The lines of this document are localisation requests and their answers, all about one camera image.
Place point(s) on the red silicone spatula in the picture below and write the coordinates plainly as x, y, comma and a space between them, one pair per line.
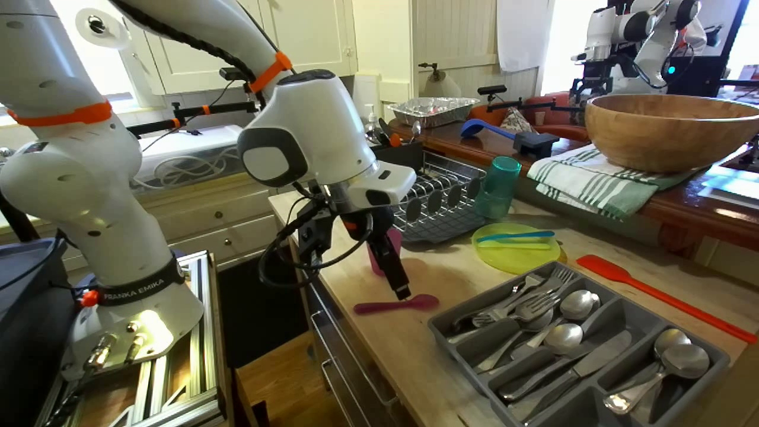
612, 270

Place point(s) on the purple plastic spoon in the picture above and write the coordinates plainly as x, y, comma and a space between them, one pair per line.
417, 301

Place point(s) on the teal plastic cup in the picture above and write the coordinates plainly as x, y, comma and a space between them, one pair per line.
496, 188

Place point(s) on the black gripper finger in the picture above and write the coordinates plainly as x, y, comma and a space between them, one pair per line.
398, 285

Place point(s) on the striped green dish towel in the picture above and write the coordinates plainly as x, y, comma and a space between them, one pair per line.
588, 181

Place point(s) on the aluminium foil tray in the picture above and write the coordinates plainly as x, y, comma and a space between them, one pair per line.
432, 112

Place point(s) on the steel dish rack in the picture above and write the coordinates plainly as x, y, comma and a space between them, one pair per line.
441, 202

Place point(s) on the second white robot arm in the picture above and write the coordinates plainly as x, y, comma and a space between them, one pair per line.
630, 42

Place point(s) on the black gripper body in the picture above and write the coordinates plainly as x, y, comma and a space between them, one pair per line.
313, 227

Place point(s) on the blue measuring scoop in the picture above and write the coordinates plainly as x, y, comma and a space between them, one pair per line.
528, 142

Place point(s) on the wooden bowl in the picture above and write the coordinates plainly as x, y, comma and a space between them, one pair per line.
668, 132

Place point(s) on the teal plastic spoon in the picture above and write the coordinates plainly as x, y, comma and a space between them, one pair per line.
515, 234

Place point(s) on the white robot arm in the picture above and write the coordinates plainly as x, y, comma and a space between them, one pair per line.
82, 169

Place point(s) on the yellow-green plastic plate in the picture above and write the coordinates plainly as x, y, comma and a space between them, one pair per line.
515, 257

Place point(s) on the grey cutlery tray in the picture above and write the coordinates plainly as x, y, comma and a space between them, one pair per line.
558, 350

